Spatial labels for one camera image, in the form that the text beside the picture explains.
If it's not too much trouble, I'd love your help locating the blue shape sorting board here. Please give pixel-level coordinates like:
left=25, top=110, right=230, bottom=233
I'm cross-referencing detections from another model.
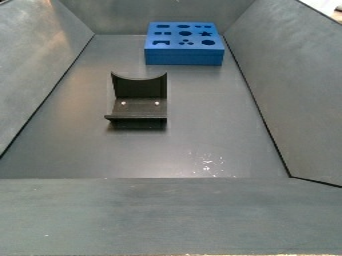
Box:
left=144, top=22, right=224, bottom=66

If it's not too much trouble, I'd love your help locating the black curved holder stand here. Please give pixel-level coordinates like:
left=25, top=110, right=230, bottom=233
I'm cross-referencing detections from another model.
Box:
left=104, top=73, right=167, bottom=130

